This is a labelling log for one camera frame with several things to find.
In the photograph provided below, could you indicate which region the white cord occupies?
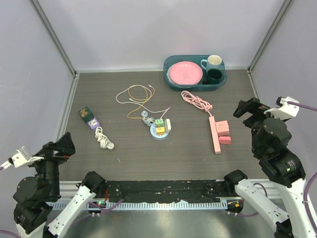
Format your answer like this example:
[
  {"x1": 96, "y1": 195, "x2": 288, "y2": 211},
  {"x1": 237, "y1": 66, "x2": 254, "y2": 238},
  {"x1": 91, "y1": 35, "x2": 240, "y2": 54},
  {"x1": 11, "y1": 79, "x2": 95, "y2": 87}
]
[{"x1": 95, "y1": 126, "x2": 115, "y2": 150}]

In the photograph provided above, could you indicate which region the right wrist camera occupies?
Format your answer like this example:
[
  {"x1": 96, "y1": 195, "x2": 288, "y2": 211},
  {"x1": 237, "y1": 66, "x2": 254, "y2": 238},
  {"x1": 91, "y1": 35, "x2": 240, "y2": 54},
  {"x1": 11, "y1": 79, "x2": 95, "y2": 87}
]
[{"x1": 264, "y1": 97, "x2": 299, "y2": 121}]

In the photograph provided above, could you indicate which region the round blue power strip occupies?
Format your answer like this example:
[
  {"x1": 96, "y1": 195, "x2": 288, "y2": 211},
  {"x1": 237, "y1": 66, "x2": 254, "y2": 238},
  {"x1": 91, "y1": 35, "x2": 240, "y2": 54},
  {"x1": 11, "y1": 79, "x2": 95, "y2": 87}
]
[{"x1": 150, "y1": 123, "x2": 171, "y2": 140}]

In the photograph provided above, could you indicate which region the pink cube socket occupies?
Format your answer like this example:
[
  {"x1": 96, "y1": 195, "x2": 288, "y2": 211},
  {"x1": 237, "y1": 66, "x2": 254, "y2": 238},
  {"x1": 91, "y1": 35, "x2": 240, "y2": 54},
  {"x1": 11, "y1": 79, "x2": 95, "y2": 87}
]
[{"x1": 215, "y1": 120, "x2": 230, "y2": 136}]

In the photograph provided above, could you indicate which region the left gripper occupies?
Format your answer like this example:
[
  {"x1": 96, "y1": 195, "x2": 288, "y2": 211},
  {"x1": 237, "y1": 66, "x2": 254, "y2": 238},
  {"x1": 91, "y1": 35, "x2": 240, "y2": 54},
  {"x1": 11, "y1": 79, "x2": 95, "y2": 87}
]
[{"x1": 28, "y1": 130, "x2": 76, "y2": 197}]

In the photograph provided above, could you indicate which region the dark green mug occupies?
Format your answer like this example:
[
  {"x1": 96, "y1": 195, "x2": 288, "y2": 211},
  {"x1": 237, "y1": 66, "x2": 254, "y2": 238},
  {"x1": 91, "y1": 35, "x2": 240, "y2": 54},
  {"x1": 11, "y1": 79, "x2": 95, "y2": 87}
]
[{"x1": 206, "y1": 69, "x2": 222, "y2": 84}]

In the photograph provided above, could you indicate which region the white charger cable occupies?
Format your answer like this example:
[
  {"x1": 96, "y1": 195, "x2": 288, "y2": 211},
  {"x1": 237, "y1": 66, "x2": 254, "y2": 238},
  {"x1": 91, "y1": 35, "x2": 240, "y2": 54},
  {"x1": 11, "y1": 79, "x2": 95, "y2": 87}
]
[{"x1": 115, "y1": 85, "x2": 171, "y2": 121}]

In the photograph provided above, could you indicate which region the green charger plug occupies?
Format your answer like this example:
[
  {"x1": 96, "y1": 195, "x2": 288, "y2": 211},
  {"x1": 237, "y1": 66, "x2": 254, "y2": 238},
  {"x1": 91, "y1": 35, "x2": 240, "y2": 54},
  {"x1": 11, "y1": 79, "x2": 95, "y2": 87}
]
[{"x1": 155, "y1": 119, "x2": 164, "y2": 127}]

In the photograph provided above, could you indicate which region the dark green cube socket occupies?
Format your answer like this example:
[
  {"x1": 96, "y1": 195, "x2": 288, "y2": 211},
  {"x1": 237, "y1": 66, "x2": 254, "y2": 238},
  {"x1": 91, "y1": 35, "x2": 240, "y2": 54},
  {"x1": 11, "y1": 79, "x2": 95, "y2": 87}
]
[{"x1": 78, "y1": 107, "x2": 94, "y2": 123}]

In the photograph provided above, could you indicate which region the pink power strip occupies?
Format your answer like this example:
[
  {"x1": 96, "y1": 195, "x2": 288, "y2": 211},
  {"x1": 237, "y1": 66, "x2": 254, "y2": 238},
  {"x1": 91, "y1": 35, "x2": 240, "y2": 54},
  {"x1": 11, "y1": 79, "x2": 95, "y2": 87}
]
[{"x1": 209, "y1": 116, "x2": 221, "y2": 154}]

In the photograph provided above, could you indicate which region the white square charger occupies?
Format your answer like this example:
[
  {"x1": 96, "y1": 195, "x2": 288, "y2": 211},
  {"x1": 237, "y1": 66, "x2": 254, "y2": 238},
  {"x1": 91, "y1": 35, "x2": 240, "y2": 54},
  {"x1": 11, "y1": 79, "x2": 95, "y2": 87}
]
[{"x1": 164, "y1": 119, "x2": 171, "y2": 133}]

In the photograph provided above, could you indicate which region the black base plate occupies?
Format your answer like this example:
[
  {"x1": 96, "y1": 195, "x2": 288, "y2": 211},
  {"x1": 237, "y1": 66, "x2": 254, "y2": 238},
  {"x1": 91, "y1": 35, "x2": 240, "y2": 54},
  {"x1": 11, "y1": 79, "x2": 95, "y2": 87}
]
[{"x1": 102, "y1": 179, "x2": 238, "y2": 203}]

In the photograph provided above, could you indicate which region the slotted cable duct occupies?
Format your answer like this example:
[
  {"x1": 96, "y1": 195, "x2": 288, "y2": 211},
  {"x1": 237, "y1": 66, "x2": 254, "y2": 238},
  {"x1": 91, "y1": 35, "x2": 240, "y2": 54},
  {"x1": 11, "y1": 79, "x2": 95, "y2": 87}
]
[{"x1": 49, "y1": 200, "x2": 227, "y2": 211}]

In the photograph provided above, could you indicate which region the yellow charger plug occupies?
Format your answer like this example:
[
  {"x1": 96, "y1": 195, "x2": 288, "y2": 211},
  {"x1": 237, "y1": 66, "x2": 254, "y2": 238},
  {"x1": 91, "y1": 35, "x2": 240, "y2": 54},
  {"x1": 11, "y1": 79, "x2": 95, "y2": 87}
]
[{"x1": 156, "y1": 126, "x2": 165, "y2": 136}]

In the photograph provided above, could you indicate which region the pink plate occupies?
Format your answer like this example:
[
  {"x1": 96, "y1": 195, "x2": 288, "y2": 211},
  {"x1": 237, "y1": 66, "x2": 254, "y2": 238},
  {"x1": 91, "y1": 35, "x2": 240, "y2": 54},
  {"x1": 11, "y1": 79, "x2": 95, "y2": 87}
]
[{"x1": 167, "y1": 61, "x2": 203, "y2": 86}]

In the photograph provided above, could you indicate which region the light blue mug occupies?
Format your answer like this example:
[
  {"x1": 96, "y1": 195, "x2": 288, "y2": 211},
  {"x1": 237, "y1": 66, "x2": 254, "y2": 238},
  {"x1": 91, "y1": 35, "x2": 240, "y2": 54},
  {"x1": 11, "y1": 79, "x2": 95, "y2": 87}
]
[{"x1": 200, "y1": 55, "x2": 222, "y2": 71}]

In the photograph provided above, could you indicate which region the purple power strip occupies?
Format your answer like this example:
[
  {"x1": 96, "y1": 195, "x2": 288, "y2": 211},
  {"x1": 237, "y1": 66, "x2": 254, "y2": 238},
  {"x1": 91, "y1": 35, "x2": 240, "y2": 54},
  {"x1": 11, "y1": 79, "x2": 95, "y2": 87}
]
[{"x1": 87, "y1": 118, "x2": 100, "y2": 130}]

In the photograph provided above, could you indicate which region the pink cord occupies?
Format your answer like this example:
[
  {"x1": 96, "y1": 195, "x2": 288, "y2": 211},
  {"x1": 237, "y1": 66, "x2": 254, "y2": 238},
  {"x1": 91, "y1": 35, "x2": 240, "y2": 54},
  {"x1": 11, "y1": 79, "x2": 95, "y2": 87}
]
[{"x1": 181, "y1": 90, "x2": 232, "y2": 146}]

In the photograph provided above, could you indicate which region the blue coiled cord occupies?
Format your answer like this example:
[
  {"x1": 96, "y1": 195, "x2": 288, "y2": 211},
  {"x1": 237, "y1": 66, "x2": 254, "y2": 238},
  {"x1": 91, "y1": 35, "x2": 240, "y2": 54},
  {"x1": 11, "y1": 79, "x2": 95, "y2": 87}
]
[{"x1": 140, "y1": 110, "x2": 156, "y2": 128}]

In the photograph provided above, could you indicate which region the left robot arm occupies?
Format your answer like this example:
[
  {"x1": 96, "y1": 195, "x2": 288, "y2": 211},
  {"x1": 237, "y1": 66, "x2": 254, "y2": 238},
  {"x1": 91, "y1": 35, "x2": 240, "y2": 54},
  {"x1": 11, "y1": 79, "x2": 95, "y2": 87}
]
[{"x1": 9, "y1": 132, "x2": 106, "y2": 238}]

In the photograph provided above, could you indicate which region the teal plastic bin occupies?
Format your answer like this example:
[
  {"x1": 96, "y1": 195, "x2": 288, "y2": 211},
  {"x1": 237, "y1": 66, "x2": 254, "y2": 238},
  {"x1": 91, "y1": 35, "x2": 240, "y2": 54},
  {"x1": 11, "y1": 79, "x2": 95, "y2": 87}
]
[{"x1": 163, "y1": 55, "x2": 227, "y2": 91}]

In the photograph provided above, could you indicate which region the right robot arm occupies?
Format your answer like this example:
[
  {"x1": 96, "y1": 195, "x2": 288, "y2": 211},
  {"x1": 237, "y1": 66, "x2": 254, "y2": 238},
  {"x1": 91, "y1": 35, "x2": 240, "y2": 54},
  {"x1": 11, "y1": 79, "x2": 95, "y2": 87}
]
[{"x1": 223, "y1": 97, "x2": 317, "y2": 238}]

